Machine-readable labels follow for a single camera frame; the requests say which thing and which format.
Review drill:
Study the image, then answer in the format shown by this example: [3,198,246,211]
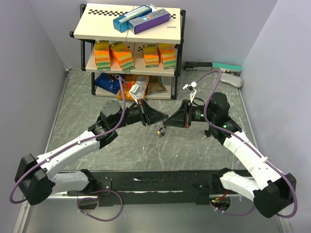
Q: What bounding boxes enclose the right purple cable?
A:
[196,68,298,218]

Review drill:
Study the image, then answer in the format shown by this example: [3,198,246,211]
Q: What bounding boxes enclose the black-headed key bunch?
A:
[157,125,167,135]

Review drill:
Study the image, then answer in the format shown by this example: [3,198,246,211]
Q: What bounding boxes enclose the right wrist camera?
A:
[183,82,197,103]

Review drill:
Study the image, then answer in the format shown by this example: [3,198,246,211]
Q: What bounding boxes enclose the teal white box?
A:
[212,62,242,76]

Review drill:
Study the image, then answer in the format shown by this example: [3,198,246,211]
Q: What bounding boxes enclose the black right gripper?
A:
[163,100,216,128]

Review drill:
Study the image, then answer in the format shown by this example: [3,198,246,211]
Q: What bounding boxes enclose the purple box on shelf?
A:
[128,8,171,34]

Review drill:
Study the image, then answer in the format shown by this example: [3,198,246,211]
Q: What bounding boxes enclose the blue chips bag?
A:
[95,73,125,94]

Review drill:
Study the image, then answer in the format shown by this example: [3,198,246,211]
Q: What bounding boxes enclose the sponge pack far left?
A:
[94,40,111,70]

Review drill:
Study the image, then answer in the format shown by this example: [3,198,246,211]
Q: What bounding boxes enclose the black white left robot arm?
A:
[15,100,168,205]

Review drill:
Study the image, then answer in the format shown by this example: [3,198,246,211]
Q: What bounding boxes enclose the sponge pack far right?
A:
[157,43,177,69]

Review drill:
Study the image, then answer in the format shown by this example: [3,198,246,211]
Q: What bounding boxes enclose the blue box on shelf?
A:
[113,4,152,33]

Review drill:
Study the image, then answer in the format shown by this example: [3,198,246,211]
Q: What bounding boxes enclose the aluminium rail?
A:
[13,191,81,233]

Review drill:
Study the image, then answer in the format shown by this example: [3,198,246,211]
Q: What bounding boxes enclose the black flat box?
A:
[183,62,213,71]

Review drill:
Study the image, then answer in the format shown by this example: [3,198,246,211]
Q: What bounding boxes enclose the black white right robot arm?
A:
[163,92,297,218]

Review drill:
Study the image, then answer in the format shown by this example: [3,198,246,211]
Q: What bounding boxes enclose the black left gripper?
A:
[112,99,169,130]

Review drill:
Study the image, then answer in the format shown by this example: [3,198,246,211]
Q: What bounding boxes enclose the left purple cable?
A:
[9,76,127,221]

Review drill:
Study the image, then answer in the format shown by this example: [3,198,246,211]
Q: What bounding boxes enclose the brown snack bag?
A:
[145,76,166,95]

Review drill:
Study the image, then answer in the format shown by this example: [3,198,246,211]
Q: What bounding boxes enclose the sponge pack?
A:
[94,40,111,70]
[109,41,136,72]
[143,44,159,68]
[157,43,177,69]

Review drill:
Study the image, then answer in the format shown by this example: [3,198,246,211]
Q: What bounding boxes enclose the black-headed keys on table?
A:
[201,130,211,140]

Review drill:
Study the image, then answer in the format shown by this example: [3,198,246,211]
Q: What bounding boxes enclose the three-tier shelf rack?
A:
[69,3,186,100]

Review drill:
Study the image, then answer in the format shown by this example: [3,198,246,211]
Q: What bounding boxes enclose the purple cable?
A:
[196,68,298,218]
[9,76,127,221]

